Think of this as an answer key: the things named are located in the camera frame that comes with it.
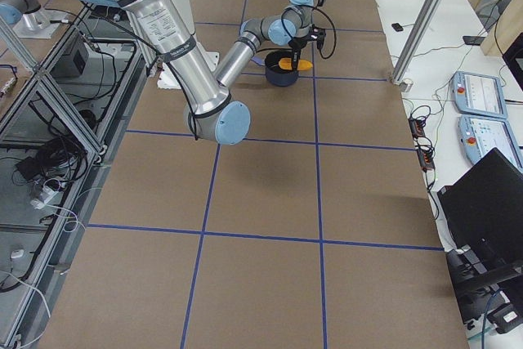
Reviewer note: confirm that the black power strip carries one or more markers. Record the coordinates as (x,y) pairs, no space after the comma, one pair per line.
(423,145)

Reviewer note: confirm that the teach pendant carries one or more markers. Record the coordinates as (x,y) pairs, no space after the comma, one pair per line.
(480,134)
(478,94)

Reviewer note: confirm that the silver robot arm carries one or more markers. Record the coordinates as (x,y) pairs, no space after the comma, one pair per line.
(211,113)
(291,27)

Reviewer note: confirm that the aluminium frame rack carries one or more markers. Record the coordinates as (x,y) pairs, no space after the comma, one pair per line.
(60,131)

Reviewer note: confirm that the yellow corn cob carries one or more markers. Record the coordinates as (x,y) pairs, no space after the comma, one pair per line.
(289,64)

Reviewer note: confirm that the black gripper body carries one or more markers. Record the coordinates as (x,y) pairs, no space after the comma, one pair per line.
(296,46)

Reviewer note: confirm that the aluminium frame post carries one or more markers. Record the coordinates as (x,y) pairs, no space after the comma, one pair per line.
(428,10)

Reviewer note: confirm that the black monitor stand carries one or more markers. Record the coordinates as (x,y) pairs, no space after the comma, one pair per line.
(486,286)

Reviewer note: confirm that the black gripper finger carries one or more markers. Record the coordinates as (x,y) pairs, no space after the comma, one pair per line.
(295,57)

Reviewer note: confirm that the upper teach pendant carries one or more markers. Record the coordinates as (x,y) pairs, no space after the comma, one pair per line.
(478,94)

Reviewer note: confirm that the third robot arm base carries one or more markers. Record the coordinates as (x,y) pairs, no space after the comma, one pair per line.
(28,18)

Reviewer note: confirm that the lower teach pendant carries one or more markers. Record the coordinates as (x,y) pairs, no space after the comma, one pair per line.
(480,134)

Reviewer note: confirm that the black phone on table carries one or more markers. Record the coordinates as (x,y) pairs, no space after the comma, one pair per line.
(397,27)

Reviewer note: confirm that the dark blue saucepan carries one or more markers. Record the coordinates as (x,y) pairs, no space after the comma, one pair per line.
(274,74)

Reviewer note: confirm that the black laptop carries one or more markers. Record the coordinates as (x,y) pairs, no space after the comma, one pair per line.
(485,204)

